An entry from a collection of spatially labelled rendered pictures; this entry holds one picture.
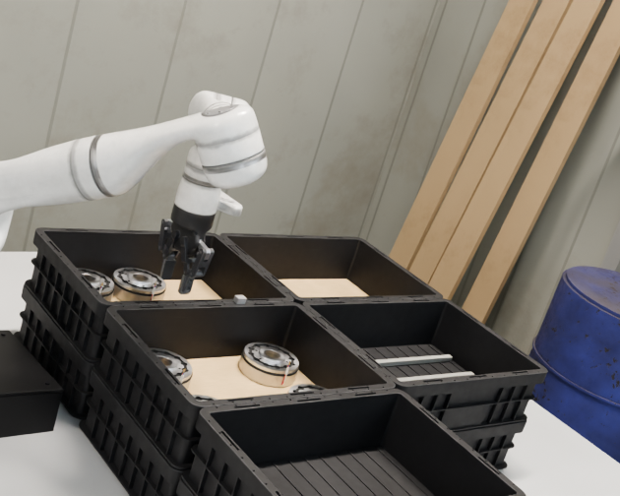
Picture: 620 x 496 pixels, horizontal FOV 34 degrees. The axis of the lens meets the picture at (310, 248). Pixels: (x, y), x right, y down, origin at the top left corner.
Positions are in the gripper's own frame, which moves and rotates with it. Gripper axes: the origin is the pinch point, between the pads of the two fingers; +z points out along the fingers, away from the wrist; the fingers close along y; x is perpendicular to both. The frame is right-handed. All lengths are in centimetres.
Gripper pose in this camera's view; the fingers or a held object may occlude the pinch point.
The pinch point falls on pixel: (176, 278)
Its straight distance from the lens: 185.2
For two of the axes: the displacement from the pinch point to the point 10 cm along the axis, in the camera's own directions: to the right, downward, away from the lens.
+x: 7.3, -0.2, 6.8
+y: 6.2, 4.3, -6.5
